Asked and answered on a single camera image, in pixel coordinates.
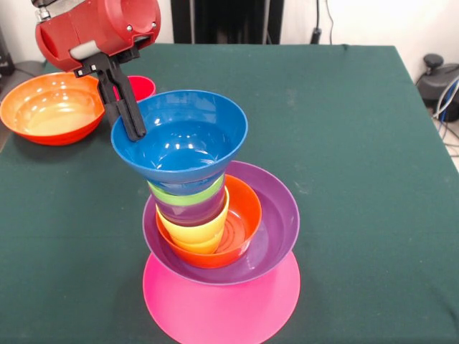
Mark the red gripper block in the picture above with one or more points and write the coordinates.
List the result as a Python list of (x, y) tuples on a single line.
[(107, 28)]

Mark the red cup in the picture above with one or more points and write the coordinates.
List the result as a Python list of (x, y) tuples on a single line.
[(143, 86)]

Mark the blue bowl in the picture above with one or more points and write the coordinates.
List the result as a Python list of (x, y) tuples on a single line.
[(186, 143)]

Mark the green cup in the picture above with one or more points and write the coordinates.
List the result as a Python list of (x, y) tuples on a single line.
[(211, 193)]

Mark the purple cup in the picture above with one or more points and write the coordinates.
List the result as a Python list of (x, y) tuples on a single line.
[(190, 215)]

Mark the yellow cup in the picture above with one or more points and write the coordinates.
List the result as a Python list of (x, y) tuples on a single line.
[(201, 233)]

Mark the small orange bowl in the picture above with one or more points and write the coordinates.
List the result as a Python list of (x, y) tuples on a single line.
[(247, 215)]

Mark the purple bowl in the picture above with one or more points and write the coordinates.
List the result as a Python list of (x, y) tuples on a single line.
[(276, 222)]

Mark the pink bowl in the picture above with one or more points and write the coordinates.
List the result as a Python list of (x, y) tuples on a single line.
[(215, 311)]

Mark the large orange bowl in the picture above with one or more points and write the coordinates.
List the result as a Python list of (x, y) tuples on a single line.
[(46, 104)]

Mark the dark green tablecloth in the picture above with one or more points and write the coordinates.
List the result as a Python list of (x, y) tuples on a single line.
[(358, 251)]

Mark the black pedestal foot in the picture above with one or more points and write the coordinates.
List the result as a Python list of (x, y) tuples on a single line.
[(435, 86), (27, 66)]

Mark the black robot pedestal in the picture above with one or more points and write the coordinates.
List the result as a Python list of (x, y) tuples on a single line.
[(229, 21)]

